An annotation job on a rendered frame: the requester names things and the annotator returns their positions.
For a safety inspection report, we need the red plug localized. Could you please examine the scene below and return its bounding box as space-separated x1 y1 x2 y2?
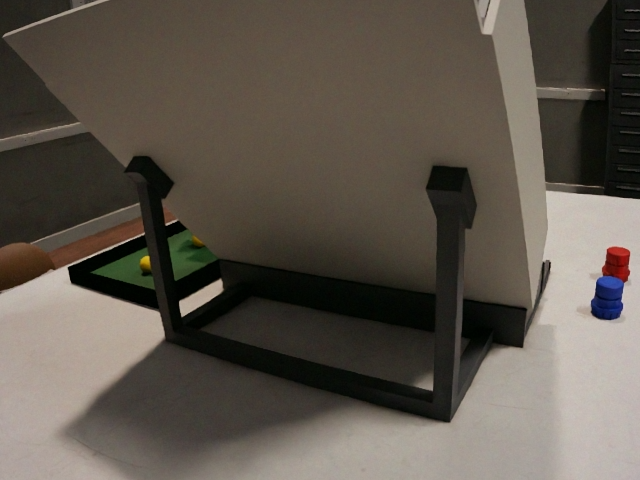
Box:
602 247 630 283

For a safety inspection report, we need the large white panel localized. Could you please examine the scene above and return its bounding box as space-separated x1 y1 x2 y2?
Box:
2 0 551 348

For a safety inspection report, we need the dark grey support stand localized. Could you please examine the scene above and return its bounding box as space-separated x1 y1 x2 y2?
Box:
124 156 493 423

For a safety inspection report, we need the blue plug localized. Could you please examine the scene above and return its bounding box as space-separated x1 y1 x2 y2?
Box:
590 276 624 320

